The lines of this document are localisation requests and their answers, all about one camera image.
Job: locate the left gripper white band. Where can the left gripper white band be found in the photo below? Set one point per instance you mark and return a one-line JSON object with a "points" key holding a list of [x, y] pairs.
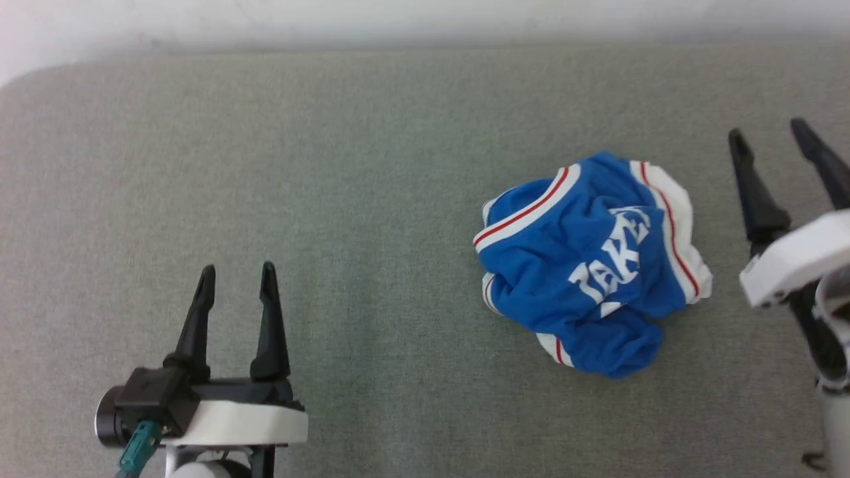
{"points": [[246, 421]]}

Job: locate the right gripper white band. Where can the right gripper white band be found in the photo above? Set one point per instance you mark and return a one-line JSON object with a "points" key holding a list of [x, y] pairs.
{"points": [[797, 259]]}

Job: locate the blue basketball jersey white trim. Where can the blue basketball jersey white trim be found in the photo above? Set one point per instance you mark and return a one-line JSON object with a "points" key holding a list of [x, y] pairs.
{"points": [[564, 265]]}

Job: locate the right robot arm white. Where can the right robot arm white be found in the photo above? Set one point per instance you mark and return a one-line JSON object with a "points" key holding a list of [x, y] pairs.
{"points": [[838, 425]]}

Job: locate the grey fabric sofa surface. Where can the grey fabric sofa surface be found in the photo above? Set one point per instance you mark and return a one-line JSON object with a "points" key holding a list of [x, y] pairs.
{"points": [[372, 199]]}

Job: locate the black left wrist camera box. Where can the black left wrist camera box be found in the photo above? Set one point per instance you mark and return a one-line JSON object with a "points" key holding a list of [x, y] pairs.
{"points": [[156, 398]]}

